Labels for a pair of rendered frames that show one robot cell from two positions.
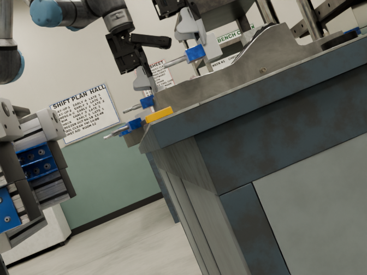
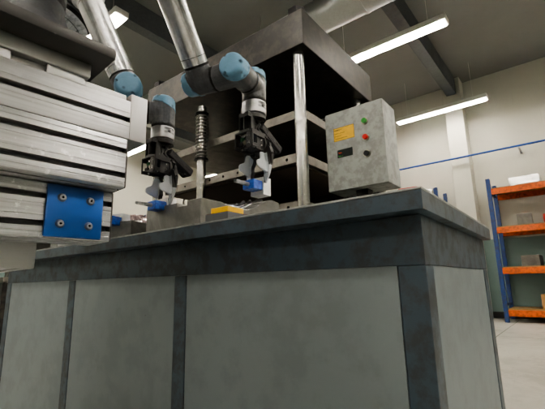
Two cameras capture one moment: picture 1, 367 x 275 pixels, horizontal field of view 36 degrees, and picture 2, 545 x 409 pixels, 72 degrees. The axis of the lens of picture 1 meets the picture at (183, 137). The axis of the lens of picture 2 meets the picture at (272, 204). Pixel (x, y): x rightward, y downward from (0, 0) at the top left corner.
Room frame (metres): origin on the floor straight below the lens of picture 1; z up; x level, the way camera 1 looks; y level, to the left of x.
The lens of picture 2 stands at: (0.51, 0.65, 0.65)
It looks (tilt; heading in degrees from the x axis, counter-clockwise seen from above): 12 degrees up; 313
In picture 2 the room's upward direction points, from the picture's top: 1 degrees counter-clockwise
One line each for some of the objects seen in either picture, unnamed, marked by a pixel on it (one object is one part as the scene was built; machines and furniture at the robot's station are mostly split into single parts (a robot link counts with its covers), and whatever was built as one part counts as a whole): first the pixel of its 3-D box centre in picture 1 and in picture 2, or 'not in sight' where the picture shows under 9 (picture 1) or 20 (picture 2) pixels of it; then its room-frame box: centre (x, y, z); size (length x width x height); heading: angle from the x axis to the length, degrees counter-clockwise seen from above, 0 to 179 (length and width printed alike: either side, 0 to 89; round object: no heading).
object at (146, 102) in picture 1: (144, 103); (154, 205); (1.56, 0.06, 0.89); 0.13 x 0.05 x 0.05; 95
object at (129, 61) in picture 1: (127, 49); (160, 158); (1.56, 0.05, 1.05); 0.09 x 0.08 x 0.12; 95
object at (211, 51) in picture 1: (190, 55); (250, 184); (1.29, -0.09, 0.93); 0.13 x 0.05 x 0.05; 96
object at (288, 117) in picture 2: not in sight; (263, 152); (2.21, -1.09, 1.52); 1.10 x 0.70 x 0.05; 5
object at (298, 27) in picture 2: not in sight; (257, 117); (2.20, -1.03, 1.75); 1.30 x 0.84 x 0.61; 5
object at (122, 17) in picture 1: (118, 22); (163, 135); (1.56, 0.04, 1.13); 0.08 x 0.08 x 0.05
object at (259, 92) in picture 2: not in sight; (253, 87); (1.29, -0.11, 1.25); 0.09 x 0.08 x 0.11; 110
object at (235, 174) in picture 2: not in sight; (263, 187); (2.21, -1.08, 1.27); 1.10 x 0.74 x 0.05; 5
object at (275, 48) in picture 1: (241, 71); (229, 220); (1.53, -0.21, 0.87); 0.50 x 0.26 x 0.14; 95
